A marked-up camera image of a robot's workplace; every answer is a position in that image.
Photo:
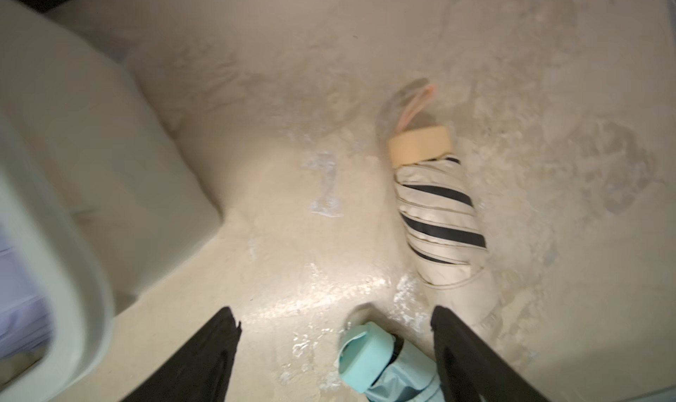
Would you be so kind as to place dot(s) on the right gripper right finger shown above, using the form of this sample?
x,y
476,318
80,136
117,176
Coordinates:
x,y
469,369

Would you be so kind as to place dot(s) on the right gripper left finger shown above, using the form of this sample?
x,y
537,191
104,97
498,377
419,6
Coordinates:
x,y
201,369

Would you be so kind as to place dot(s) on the teal umbrella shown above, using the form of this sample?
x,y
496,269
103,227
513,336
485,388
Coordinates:
x,y
385,367

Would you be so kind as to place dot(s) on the beige umbrella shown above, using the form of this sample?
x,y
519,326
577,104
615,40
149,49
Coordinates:
x,y
441,222

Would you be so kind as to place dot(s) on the purple umbrella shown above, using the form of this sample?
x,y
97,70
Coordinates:
x,y
25,320

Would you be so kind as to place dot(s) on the white plastic storage box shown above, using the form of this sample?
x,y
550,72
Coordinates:
x,y
97,204

